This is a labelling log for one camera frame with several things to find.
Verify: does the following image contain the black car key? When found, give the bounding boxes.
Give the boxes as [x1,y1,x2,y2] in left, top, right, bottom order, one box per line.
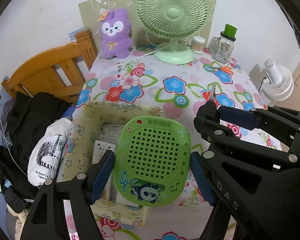
[209,84,218,106]

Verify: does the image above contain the green panda speaker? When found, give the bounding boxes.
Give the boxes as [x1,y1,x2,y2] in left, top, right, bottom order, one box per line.
[113,116,191,207]

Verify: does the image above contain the white rectangular device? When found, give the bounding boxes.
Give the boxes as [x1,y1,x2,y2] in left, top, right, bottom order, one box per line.
[92,140,117,164]

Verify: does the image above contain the white standing fan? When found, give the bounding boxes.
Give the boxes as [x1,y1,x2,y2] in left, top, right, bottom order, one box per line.
[261,59,294,102]

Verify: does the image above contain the black backpack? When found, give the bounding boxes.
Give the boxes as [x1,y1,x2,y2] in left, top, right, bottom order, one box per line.
[0,145,39,213]

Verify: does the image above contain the floral tablecloth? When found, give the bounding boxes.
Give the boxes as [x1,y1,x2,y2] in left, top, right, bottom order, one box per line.
[76,46,265,239]

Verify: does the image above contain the white printed tote bag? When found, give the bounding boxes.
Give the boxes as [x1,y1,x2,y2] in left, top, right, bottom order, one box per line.
[27,118,72,186]

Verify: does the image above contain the glass mug jar green lid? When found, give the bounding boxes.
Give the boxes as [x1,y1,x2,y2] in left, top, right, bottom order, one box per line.
[209,24,237,64]

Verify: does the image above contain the cotton swab container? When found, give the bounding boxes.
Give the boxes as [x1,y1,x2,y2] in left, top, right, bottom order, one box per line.
[191,36,206,54]

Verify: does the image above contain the black clothing pile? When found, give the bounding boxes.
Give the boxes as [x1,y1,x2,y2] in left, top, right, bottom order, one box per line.
[7,92,70,170]

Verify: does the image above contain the yellow fabric storage box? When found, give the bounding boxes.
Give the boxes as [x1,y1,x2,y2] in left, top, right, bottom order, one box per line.
[57,101,165,232]

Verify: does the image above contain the green desk fan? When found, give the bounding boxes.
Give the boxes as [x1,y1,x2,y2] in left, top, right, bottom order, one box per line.
[135,0,209,64]

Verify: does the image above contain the purple plush bunny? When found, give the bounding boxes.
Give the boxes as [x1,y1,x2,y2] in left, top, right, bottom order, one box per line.
[98,8,133,59]

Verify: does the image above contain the orange handled scissors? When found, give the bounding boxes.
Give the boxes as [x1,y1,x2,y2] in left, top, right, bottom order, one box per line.
[211,66,233,75]

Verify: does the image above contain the white fan power cable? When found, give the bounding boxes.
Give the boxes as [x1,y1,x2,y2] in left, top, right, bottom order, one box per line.
[117,42,176,68]

